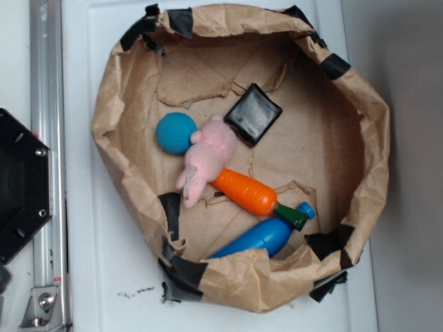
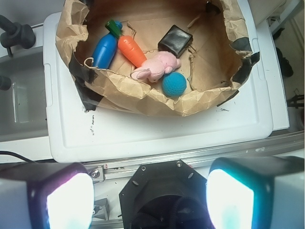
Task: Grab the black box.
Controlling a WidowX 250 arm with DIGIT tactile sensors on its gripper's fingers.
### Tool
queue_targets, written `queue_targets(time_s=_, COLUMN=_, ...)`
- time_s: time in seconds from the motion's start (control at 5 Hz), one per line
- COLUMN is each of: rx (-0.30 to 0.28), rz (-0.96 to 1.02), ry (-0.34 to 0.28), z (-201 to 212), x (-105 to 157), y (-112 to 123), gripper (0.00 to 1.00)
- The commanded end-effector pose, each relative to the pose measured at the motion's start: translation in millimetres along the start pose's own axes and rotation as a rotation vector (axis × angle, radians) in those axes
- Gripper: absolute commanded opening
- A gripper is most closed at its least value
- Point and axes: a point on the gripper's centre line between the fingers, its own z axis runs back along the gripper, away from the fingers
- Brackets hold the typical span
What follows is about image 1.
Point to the brown paper bag bin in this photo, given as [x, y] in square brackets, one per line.
[329, 146]

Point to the black square box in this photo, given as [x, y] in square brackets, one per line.
[252, 115]

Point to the pink plush pig toy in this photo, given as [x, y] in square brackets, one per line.
[212, 147]

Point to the metal corner bracket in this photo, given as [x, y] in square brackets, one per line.
[44, 310]

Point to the blue plastic toy bottle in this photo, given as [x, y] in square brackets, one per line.
[271, 234]

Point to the orange toy carrot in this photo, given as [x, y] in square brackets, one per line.
[259, 199]

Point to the aluminium extrusion rail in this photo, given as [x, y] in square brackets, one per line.
[50, 244]

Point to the blue textured ball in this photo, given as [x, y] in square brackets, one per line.
[173, 132]

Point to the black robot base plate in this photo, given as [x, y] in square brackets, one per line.
[25, 186]

